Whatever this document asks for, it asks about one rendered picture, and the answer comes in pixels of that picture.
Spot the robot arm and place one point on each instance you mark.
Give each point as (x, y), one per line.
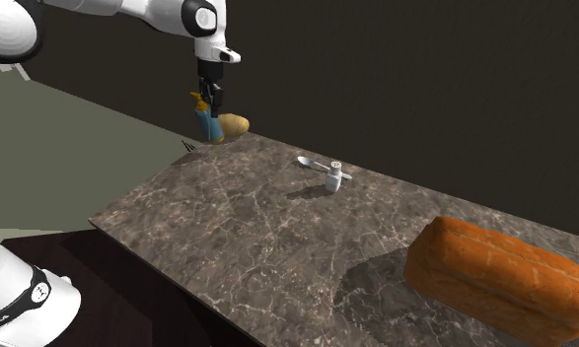
(10, 298)

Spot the blue bottle with yellow cap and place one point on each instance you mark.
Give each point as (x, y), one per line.
(207, 121)

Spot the brown potato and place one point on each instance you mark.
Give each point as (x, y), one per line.
(234, 124)

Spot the silver spoon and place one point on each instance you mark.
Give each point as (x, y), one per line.
(313, 164)

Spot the white salt shaker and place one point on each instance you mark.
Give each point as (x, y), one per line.
(333, 178)

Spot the orange bread loaf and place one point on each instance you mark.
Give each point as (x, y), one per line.
(496, 278)

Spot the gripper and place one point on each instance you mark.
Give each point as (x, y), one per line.
(210, 73)

